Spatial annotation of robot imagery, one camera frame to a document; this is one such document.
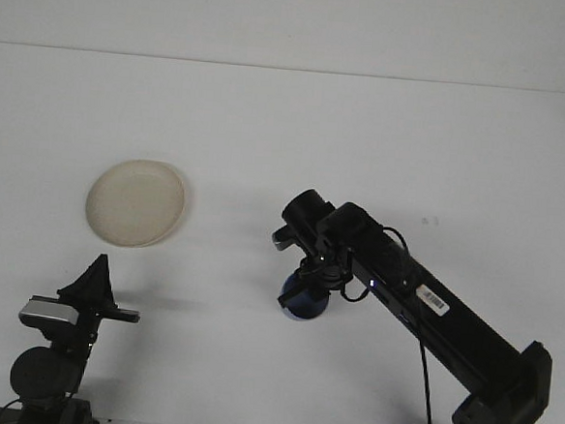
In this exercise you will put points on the pale blue cup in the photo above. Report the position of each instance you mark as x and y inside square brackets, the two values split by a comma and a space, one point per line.
[309, 308]

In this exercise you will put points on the pale round plate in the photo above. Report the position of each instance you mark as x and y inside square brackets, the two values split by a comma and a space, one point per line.
[138, 202]

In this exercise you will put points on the gripper grey camera box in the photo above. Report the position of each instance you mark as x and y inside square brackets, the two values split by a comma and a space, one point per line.
[47, 313]
[280, 242]

